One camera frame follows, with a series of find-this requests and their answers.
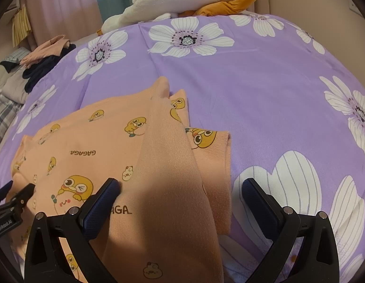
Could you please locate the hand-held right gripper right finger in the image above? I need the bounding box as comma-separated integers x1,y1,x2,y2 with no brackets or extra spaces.
242,178,340,283

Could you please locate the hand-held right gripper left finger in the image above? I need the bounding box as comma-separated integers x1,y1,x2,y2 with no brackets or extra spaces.
24,178,120,283

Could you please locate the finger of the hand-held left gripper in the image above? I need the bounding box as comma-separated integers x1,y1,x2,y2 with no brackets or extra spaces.
0,181,13,204
6,183,36,210

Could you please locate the orange cartoon print child's garment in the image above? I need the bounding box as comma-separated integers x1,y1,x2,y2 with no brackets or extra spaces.
10,76,232,283

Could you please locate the plaid bed sheet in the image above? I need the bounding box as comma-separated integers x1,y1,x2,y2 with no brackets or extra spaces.
0,88,24,154

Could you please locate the grey pillow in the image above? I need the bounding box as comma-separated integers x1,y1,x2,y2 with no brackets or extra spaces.
1,68,32,104

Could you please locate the purple floral blanket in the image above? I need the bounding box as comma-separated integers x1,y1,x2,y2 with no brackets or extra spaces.
0,13,365,283

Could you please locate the navy crumpled garment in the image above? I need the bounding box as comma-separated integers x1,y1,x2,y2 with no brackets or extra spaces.
23,44,77,95

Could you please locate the blue striped pillow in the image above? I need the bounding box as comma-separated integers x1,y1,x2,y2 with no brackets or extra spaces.
0,47,32,66

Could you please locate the pink crumpled garment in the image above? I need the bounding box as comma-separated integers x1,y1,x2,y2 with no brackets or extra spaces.
20,35,71,67

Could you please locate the yellow striped hanging cloth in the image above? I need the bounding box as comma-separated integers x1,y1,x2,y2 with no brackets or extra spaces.
12,4,33,48

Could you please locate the pink curtain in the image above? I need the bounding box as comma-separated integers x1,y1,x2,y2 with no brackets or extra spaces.
25,0,102,47

